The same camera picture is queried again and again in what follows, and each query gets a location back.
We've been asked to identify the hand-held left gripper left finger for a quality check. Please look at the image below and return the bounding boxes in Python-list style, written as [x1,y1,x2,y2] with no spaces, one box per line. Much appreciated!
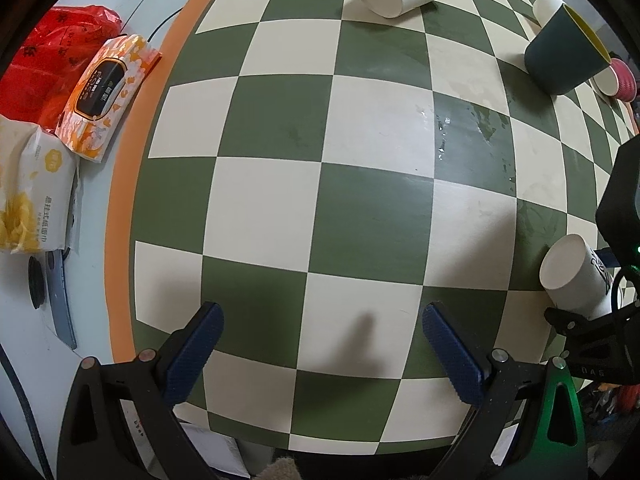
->
[57,301,226,480]

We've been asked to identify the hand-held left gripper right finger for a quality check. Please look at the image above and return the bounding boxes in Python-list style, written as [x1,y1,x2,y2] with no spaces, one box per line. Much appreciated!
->
[421,301,588,480]

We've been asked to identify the orange wet wipes pack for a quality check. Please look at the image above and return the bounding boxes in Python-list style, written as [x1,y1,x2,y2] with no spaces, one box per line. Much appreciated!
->
[54,34,163,164]

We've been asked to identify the black cable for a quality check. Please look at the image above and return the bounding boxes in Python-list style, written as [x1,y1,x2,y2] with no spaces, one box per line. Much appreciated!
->
[0,347,55,480]

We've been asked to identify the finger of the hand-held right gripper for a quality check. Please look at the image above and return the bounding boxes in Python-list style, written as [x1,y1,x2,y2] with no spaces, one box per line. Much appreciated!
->
[544,302,640,388]

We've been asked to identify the yellow white tissue pack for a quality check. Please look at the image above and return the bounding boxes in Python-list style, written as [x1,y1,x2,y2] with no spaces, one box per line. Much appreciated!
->
[0,115,81,256]

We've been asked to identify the small white cup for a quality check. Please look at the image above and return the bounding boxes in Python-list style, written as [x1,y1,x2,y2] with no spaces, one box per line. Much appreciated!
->
[532,0,566,28]

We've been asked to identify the beige fluffy cloth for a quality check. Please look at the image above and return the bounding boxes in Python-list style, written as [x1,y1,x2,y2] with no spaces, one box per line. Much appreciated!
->
[252,456,306,480]

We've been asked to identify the red plastic bag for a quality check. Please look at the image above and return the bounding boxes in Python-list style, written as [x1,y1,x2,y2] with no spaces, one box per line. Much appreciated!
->
[0,5,123,128]

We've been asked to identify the dark green cup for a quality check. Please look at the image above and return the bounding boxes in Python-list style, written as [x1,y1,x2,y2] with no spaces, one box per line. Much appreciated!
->
[524,4,612,96]

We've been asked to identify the pink paper cup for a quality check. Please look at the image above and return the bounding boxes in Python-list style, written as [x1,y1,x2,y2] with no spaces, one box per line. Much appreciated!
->
[592,58,638,102]

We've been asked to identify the green white checkered mat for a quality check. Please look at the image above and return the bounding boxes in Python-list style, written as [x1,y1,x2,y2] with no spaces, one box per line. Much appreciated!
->
[103,0,640,456]

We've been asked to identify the grey blue flat tool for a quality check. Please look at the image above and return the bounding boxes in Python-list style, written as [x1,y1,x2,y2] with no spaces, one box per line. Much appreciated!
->
[44,249,78,351]

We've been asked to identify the black round knob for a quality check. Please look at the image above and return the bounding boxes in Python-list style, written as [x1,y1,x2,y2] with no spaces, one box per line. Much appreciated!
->
[28,255,47,310]

